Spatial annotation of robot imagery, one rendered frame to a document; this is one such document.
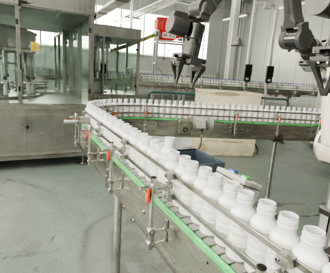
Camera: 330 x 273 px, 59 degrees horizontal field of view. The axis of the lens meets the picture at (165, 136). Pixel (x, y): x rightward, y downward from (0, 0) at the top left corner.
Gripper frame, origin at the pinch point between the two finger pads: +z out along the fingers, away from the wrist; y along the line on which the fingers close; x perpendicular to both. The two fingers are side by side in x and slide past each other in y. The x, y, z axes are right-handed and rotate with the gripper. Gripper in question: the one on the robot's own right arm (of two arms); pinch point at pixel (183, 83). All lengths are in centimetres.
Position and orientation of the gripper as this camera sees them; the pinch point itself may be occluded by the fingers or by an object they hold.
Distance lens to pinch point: 101.0
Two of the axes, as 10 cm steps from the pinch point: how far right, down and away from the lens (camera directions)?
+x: 4.4, 2.3, -8.7
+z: -2.1, 9.7, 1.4
